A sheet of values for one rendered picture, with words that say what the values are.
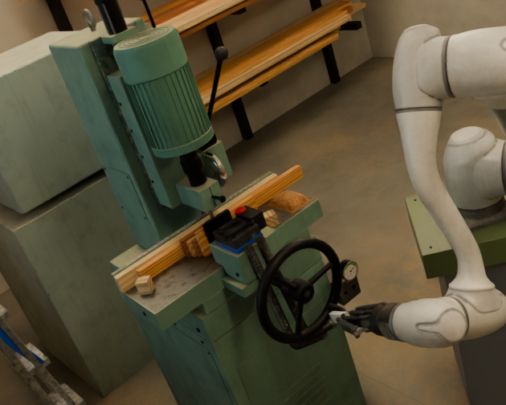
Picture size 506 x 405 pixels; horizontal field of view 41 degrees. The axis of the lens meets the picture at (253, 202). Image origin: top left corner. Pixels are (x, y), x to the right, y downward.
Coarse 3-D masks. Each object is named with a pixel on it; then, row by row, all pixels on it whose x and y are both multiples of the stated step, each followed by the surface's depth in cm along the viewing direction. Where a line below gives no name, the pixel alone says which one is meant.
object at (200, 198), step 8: (176, 184) 196; (184, 184) 194; (208, 184) 189; (216, 184) 189; (184, 192) 194; (192, 192) 190; (200, 192) 187; (208, 192) 188; (216, 192) 190; (184, 200) 197; (192, 200) 193; (200, 200) 188; (208, 200) 189; (216, 200) 190; (200, 208) 191; (208, 208) 189
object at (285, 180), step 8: (296, 168) 212; (280, 176) 210; (288, 176) 210; (296, 176) 212; (272, 184) 207; (280, 184) 209; (288, 184) 211; (256, 192) 205; (264, 192) 206; (272, 192) 208; (256, 200) 204; (264, 200) 206; (176, 248) 190; (160, 256) 188; (168, 256) 189; (176, 256) 191; (184, 256) 193; (152, 264) 186; (160, 264) 188; (168, 264) 190; (144, 272) 185; (152, 272) 187; (160, 272) 189
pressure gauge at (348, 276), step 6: (342, 264) 203; (348, 264) 203; (354, 264) 205; (342, 270) 203; (348, 270) 204; (354, 270) 205; (342, 276) 203; (348, 276) 204; (354, 276) 206; (348, 282) 208
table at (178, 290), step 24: (288, 216) 195; (312, 216) 199; (288, 240) 195; (192, 264) 187; (216, 264) 184; (288, 264) 183; (168, 288) 180; (192, 288) 177; (216, 288) 182; (240, 288) 176; (144, 312) 178; (168, 312) 174
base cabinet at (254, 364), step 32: (320, 288) 207; (256, 320) 193; (288, 320) 201; (160, 352) 234; (192, 352) 203; (224, 352) 189; (256, 352) 196; (288, 352) 204; (320, 352) 213; (192, 384) 223; (224, 384) 195; (256, 384) 198; (288, 384) 207; (320, 384) 216; (352, 384) 226
